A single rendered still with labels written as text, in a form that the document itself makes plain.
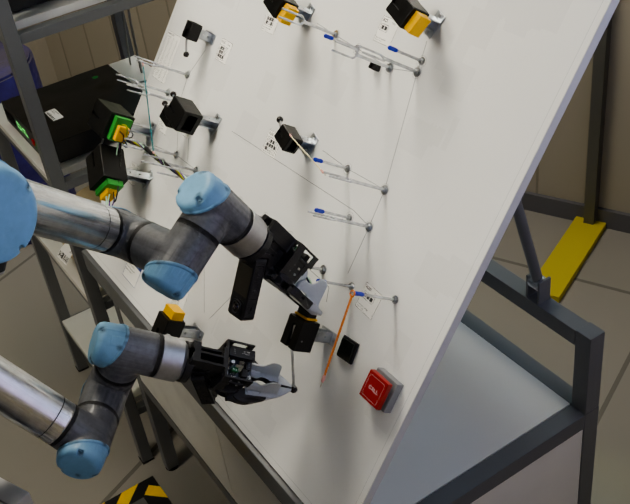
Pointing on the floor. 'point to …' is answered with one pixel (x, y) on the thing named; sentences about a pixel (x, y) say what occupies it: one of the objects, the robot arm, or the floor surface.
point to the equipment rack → (78, 334)
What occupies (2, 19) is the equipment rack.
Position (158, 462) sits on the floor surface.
